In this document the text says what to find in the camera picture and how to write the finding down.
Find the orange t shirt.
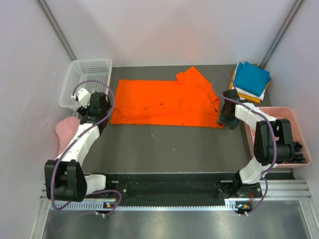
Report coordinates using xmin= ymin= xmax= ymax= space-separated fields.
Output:
xmin=110 ymin=67 xmax=224 ymax=128

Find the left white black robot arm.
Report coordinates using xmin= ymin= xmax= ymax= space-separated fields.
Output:
xmin=44 ymin=88 xmax=113 ymax=202

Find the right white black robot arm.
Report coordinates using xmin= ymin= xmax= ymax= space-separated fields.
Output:
xmin=218 ymin=89 xmax=295 ymax=197

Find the folded yellow t shirt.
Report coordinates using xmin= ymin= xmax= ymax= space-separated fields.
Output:
xmin=229 ymin=65 xmax=270 ymax=104

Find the folded white t shirt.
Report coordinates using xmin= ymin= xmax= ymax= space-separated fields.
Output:
xmin=232 ymin=62 xmax=268 ymax=104

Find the white perforated plastic basket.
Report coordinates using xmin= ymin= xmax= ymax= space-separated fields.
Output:
xmin=58 ymin=58 xmax=113 ymax=110

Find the pink baseball cap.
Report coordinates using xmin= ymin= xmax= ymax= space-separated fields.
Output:
xmin=55 ymin=117 xmax=80 ymax=155

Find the folded blue t shirt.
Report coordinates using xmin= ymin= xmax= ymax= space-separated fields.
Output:
xmin=234 ymin=62 xmax=271 ymax=97

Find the pink compartment organizer tray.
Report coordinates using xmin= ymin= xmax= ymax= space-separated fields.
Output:
xmin=243 ymin=106 xmax=312 ymax=169

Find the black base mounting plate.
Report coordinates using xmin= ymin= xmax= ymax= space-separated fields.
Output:
xmin=84 ymin=173 xmax=262 ymax=200

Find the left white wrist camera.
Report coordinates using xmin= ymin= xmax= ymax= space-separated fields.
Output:
xmin=72 ymin=88 xmax=91 ymax=109

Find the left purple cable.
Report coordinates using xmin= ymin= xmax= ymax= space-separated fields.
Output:
xmin=49 ymin=80 xmax=122 ymax=217

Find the purple cable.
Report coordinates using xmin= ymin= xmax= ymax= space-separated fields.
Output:
xmin=211 ymin=75 xmax=278 ymax=217
xmin=49 ymin=80 xmax=122 ymax=217

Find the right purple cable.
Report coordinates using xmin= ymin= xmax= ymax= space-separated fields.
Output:
xmin=211 ymin=75 xmax=278 ymax=217

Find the aluminium frame rail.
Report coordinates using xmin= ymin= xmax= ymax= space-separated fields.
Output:
xmin=54 ymin=179 xmax=310 ymax=202

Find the grey slotted cable duct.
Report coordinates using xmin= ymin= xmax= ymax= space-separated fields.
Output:
xmin=64 ymin=200 xmax=238 ymax=211

